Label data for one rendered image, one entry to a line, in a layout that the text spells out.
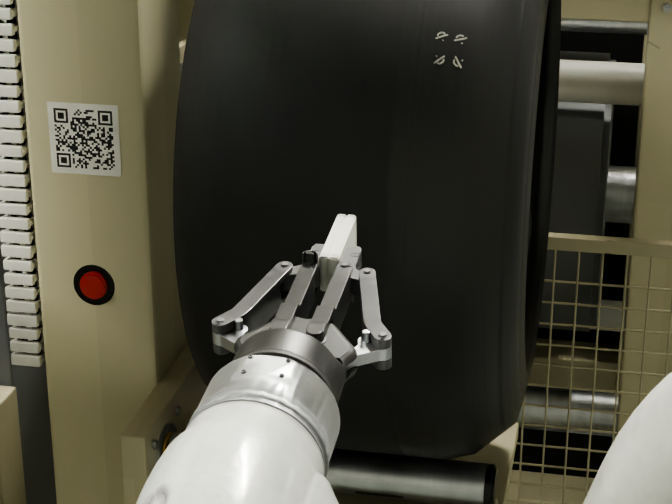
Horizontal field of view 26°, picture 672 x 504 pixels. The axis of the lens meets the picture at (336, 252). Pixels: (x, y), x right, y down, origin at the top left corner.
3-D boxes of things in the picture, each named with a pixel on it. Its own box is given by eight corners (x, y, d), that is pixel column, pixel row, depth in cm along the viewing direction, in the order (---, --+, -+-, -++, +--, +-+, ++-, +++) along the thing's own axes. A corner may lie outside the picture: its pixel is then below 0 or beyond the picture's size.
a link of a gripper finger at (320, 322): (300, 332, 98) (321, 334, 97) (338, 251, 107) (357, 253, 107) (302, 380, 100) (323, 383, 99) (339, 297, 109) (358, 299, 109)
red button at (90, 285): (79, 298, 154) (77, 272, 153) (85, 292, 155) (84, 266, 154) (106, 301, 153) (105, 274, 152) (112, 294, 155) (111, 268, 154)
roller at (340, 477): (171, 444, 156) (160, 481, 153) (162, 422, 152) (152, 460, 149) (498, 478, 149) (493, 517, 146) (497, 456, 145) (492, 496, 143)
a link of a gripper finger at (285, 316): (290, 379, 100) (270, 377, 100) (320, 295, 109) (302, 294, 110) (288, 331, 98) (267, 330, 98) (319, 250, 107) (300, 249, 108)
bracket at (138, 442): (123, 519, 149) (118, 434, 146) (228, 356, 186) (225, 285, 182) (154, 523, 149) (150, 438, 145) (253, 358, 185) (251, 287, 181)
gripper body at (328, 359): (338, 363, 91) (365, 288, 99) (208, 351, 93) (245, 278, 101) (341, 459, 95) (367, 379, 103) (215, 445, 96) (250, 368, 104)
